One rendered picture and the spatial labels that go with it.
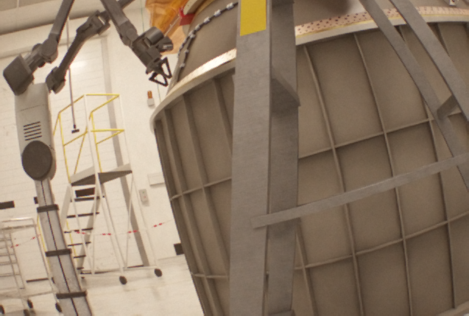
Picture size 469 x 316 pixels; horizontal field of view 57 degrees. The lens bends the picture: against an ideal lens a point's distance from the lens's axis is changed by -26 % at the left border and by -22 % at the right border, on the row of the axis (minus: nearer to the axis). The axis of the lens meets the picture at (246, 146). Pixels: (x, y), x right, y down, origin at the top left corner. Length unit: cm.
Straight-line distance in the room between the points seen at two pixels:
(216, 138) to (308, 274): 63
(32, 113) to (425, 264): 163
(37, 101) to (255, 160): 117
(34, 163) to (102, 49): 854
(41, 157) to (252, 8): 113
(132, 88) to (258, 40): 931
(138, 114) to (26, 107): 833
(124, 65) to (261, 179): 951
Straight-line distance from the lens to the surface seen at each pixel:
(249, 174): 107
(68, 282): 200
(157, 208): 1004
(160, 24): 330
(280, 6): 155
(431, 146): 182
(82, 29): 215
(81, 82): 1014
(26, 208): 954
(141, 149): 1013
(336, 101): 181
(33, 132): 201
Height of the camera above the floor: 64
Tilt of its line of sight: 7 degrees up
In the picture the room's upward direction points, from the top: 13 degrees counter-clockwise
